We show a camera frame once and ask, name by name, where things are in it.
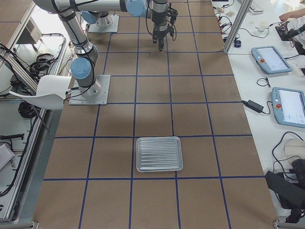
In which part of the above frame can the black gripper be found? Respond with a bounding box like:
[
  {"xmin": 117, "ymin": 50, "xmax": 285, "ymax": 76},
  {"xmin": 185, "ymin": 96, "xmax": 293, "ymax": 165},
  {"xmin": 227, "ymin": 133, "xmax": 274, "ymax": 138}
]
[{"xmin": 152, "ymin": 22, "xmax": 175, "ymax": 52}]

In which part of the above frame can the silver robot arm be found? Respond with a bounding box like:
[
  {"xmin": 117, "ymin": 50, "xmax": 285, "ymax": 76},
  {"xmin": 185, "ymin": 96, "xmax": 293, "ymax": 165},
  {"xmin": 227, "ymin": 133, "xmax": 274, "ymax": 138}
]
[
  {"xmin": 35, "ymin": 0, "xmax": 178, "ymax": 97},
  {"xmin": 81, "ymin": 11, "xmax": 112, "ymax": 28}
]

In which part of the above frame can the ribbed metal tray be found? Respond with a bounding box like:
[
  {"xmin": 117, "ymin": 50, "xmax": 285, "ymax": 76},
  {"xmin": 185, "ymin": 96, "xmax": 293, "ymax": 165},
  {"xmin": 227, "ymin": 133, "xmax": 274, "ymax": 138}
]
[{"xmin": 136, "ymin": 136, "xmax": 183, "ymax": 172}]

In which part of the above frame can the white paper cup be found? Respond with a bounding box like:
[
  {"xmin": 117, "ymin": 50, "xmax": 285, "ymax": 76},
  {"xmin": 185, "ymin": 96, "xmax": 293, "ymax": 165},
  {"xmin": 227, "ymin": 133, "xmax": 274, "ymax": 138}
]
[{"xmin": 257, "ymin": 21, "xmax": 268, "ymax": 32}]

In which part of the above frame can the far blue teach pendant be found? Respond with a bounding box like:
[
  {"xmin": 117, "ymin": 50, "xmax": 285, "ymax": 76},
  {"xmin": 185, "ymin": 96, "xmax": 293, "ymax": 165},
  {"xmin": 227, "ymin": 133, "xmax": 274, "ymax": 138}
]
[{"xmin": 251, "ymin": 46, "xmax": 293, "ymax": 74}]

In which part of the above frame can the blue teach pendant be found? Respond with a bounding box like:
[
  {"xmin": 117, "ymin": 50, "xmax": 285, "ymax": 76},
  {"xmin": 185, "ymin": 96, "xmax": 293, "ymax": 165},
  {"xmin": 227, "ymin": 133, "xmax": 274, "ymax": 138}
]
[
  {"xmin": 271, "ymin": 87, "xmax": 305, "ymax": 128},
  {"xmin": 251, "ymin": 46, "xmax": 293, "ymax": 74}
]

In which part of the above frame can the black power adapter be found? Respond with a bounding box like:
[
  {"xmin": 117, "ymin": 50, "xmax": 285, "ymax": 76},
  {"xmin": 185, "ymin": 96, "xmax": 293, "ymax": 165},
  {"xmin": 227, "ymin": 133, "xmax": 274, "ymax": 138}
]
[{"xmin": 242, "ymin": 100, "xmax": 264, "ymax": 113}]

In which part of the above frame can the near blue teach pendant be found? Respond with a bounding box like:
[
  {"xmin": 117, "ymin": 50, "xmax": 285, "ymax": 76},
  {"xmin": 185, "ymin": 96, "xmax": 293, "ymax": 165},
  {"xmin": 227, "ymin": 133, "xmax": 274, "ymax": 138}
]
[{"xmin": 271, "ymin": 87, "xmax": 305, "ymax": 128}]

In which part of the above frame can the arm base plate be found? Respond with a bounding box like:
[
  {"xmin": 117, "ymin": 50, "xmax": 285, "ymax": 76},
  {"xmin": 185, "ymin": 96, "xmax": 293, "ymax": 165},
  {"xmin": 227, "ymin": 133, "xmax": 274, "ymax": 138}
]
[
  {"xmin": 88, "ymin": 14, "xmax": 120, "ymax": 33},
  {"xmin": 69, "ymin": 75, "xmax": 111, "ymax": 105}
]

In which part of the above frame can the aluminium frame post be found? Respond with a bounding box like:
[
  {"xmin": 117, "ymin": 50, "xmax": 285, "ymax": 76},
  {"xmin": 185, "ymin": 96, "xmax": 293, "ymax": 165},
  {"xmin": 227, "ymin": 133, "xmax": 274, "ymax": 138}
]
[{"xmin": 223, "ymin": 0, "xmax": 253, "ymax": 54}]

